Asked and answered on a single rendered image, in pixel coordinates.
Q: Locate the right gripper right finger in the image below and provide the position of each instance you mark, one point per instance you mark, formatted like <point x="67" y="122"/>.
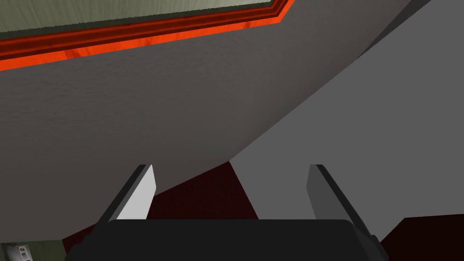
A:
<point x="328" y="199"/>

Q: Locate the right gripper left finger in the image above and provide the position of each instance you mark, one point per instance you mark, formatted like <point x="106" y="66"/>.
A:
<point x="139" y="197"/>

